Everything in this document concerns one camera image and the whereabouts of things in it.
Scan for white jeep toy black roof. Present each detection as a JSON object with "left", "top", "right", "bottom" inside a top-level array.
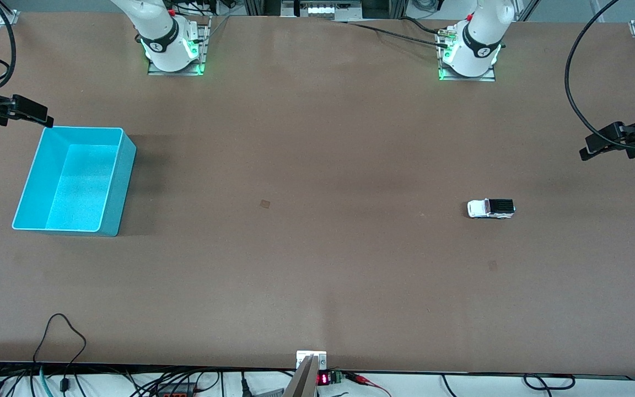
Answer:
[{"left": 467, "top": 198, "right": 516, "bottom": 219}]

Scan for teal plastic bin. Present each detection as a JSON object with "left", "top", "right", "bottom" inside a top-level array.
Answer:
[{"left": 12, "top": 126, "right": 137, "bottom": 238}]

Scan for white lit device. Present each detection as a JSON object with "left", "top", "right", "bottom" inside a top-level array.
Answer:
[{"left": 282, "top": 0, "right": 363, "bottom": 22}]

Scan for black power strip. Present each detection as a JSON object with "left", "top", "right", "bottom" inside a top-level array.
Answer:
[{"left": 155, "top": 383, "right": 200, "bottom": 397}]

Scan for red alligator clip leads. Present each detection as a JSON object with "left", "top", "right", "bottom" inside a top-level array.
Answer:
[{"left": 345, "top": 372, "right": 392, "bottom": 396}]

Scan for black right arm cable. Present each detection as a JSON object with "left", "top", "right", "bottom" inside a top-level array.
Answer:
[{"left": 0, "top": 0, "right": 18, "bottom": 89}]

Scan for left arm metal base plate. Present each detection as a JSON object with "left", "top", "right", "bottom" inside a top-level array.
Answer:
[{"left": 438, "top": 61, "right": 496, "bottom": 82}]

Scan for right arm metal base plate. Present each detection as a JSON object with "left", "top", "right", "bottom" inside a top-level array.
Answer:
[{"left": 148, "top": 22, "right": 211, "bottom": 76}]

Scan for black cable across table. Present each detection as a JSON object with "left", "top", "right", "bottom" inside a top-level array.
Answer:
[{"left": 340, "top": 20, "right": 453, "bottom": 50}]

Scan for black coiled cable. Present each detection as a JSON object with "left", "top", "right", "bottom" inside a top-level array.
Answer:
[{"left": 523, "top": 374, "right": 576, "bottom": 391}]

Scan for thin black looped cable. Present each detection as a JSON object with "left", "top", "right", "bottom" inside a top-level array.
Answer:
[{"left": 33, "top": 313, "right": 87, "bottom": 393}]

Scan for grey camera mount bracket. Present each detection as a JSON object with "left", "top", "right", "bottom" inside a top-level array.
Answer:
[{"left": 282, "top": 350, "right": 328, "bottom": 397}]

